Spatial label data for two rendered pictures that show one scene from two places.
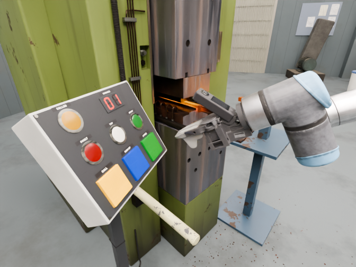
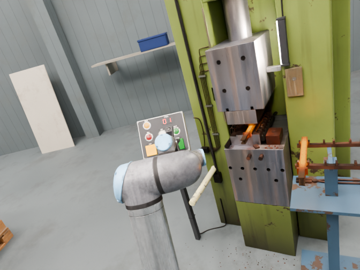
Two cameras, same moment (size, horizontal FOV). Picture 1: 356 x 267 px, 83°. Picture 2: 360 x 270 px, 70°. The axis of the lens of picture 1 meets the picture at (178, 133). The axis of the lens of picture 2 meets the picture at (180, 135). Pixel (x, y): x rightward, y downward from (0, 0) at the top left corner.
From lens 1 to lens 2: 1.61 m
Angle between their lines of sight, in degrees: 72
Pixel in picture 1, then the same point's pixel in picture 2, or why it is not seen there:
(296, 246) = not seen: outside the picture
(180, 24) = (215, 81)
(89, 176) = (144, 143)
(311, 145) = not seen: hidden behind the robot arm
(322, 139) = not seen: hidden behind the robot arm
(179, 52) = (217, 96)
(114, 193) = (148, 151)
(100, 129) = (156, 130)
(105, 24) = (190, 80)
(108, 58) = (194, 95)
